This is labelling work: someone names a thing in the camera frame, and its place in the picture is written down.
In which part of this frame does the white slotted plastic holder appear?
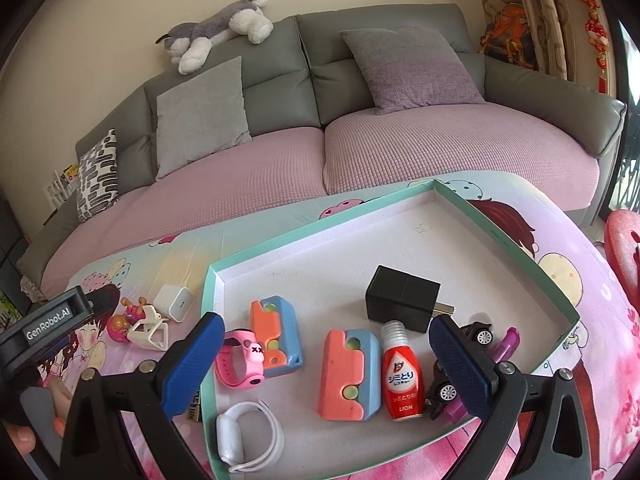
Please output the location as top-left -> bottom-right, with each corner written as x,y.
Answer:
127,304 -> 169,351

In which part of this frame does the white smartwatch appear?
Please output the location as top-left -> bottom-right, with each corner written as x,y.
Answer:
215,400 -> 285,474

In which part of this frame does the purple small bottle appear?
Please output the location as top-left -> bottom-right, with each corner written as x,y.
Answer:
444,327 -> 522,424

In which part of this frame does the black toy car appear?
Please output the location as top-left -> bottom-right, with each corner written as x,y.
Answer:
425,322 -> 494,420

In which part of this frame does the pink kids smartwatch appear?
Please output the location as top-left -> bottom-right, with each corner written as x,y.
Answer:
214,330 -> 265,389

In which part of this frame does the white charger cube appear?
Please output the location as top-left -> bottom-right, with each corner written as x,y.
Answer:
151,284 -> 194,323

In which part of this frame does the red stain remover bottle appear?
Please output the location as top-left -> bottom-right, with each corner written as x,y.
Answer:
381,321 -> 424,422

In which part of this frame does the orange blue toy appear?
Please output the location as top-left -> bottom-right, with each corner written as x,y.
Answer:
250,296 -> 304,378
317,328 -> 382,422

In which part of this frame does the black power adapter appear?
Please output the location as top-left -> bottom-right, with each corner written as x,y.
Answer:
364,266 -> 454,334

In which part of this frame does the black gold patterned box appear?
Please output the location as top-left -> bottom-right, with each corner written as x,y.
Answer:
186,390 -> 202,422

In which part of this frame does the person's left hand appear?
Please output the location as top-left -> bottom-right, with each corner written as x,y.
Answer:
2,376 -> 73,456

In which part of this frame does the cartoon print blanket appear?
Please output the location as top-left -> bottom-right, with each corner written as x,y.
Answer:
48,171 -> 639,479

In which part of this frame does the white magazine rack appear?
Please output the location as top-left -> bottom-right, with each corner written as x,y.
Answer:
42,162 -> 79,209

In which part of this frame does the black white patterned cushion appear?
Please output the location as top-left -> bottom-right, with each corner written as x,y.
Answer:
76,129 -> 118,222

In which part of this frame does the teal edged white tray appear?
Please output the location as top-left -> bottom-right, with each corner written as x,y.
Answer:
201,180 -> 579,479

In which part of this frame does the red plastic stool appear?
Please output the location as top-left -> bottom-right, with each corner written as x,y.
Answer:
604,209 -> 640,309

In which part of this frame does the pink sofa seat cover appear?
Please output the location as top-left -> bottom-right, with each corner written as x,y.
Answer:
40,103 -> 600,296

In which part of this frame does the grey square cushion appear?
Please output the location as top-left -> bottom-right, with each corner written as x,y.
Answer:
156,56 -> 250,179

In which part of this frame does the husky plush toy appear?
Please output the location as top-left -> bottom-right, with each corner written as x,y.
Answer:
155,0 -> 273,75

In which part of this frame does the grey sofa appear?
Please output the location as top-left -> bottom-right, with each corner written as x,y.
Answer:
17,4 -> 625,289

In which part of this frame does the purple grey cushion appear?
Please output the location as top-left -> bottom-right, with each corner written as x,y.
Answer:
341,26 -> 484,114

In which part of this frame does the red hanging decoration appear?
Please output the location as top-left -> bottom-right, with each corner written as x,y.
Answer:
580,0 -> 611,94

